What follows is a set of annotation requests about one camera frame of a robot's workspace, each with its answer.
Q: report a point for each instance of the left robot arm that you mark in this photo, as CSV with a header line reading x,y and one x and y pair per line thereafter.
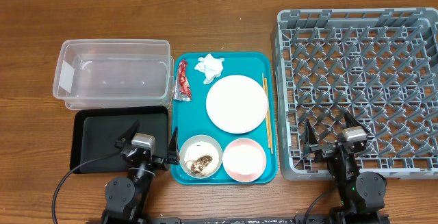
x,y
126,196

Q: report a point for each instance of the grey dishwasher rack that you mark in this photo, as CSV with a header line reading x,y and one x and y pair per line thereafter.
x,y
380,65

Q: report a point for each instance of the teal serving tray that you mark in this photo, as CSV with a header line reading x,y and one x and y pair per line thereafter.
x,y
191,117

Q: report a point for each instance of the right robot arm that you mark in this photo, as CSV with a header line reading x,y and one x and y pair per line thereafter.
x,y
361,194

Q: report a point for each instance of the wooden chopstick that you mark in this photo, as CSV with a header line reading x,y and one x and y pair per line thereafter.
x,y
270,125
267,118

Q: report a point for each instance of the clear plastic bin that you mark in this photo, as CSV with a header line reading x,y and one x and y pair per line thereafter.
x,y
114,73

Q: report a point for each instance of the grey bowl with food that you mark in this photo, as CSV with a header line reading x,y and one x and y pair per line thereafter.
x,y
200,156

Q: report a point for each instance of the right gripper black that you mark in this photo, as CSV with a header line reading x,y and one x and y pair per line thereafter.
x,y
324,149

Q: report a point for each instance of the crumpled white tissue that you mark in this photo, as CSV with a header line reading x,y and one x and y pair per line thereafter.
x,y
212,67

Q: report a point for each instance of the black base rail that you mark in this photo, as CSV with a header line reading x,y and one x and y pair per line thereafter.
x,y
298,219

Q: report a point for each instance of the red foil wrapper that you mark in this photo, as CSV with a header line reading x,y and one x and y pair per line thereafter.
x,y
182,91

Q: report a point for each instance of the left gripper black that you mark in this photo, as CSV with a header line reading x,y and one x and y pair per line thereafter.
x,y
173,155

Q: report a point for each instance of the black plastic bin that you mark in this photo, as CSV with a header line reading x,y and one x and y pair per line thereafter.
x,y
96,132

